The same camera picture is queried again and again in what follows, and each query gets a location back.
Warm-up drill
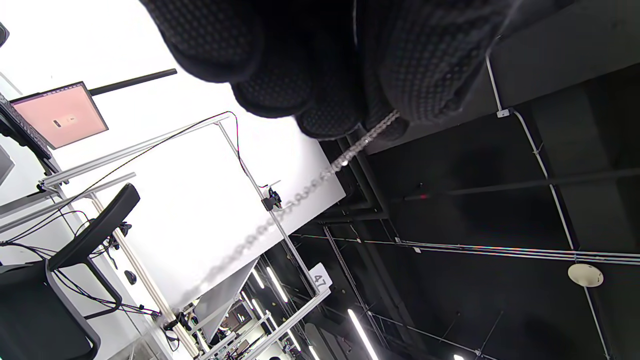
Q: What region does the metal ceiling rail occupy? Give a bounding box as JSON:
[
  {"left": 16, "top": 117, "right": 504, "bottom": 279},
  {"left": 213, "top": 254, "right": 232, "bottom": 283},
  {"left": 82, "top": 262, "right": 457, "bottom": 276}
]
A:
[{"left": 292, "top": 231, "right": 640, "bottom": 267}]

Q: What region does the white ceiling sensor dome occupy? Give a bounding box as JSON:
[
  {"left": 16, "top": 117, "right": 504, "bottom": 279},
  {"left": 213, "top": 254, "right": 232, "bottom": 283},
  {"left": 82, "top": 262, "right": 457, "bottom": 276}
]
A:
[{"left": 567, "top": 263, "right": 605, "bottom": 288}]

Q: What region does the person's left hand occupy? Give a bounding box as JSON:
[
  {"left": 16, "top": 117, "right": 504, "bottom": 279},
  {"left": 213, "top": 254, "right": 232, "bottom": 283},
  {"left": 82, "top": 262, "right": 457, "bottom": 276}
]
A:
[{"left": 139, "top": 0, "right": 523, "bottom": 142}]

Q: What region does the white ceiling conduit pipe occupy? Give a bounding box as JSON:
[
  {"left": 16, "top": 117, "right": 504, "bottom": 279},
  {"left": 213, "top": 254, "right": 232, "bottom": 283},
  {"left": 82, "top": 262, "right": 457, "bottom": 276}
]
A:
[{"left": 484, "top": 50, "right": 612, "bottom": 360}]

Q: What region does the white number sign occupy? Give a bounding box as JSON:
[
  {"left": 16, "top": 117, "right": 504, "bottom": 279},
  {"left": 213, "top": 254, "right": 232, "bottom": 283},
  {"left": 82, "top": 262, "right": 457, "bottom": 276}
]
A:
[{"left": 307, "top": 262, "right": 334, "bottom": 294}]

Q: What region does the black clamp camera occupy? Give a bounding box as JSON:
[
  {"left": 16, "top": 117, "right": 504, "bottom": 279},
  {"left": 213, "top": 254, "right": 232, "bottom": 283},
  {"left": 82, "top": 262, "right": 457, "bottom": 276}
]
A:
[{"left": 261, "top": 186, "right": 284, "bottom": 212}]

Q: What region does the black pole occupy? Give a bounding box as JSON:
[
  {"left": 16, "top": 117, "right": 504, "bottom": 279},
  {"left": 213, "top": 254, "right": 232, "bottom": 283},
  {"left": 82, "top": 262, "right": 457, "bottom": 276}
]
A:
[{"left": 89, "top": 68, "right": 178, "bottom": 97}]

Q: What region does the silver necklace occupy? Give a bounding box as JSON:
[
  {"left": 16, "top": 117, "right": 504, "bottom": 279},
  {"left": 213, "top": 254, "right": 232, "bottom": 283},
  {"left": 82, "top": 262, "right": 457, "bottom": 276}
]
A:
[{"left": 177, "top": 110, "right": 402, "bottom": 303}]

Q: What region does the tangle of black cables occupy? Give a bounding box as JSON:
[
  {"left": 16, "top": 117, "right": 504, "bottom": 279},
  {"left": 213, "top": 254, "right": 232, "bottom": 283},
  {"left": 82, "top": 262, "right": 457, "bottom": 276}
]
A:
[{"left": 0, "top": 210, "right": 163, "bottom": 321}]

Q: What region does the grey partition panel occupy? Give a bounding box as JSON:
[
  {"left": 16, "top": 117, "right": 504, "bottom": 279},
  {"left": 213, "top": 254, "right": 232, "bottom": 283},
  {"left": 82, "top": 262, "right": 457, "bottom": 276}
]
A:
[{"left": 192, "top": 257, "right": 261, "bottom": 346}]

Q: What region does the pink screen laptop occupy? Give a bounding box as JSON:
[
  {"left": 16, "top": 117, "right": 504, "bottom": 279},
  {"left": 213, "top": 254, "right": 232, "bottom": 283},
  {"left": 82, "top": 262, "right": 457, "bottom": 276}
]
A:
[{"left": 10, "top": 81, "right": 110, "bottom": 150}]

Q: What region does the black mesh office chair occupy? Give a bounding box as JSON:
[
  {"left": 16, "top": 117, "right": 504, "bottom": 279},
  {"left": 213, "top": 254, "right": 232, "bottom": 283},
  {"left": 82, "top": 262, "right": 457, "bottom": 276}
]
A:
[{"left": 0, "top": 182, "right": 142, "bottom": 360}]

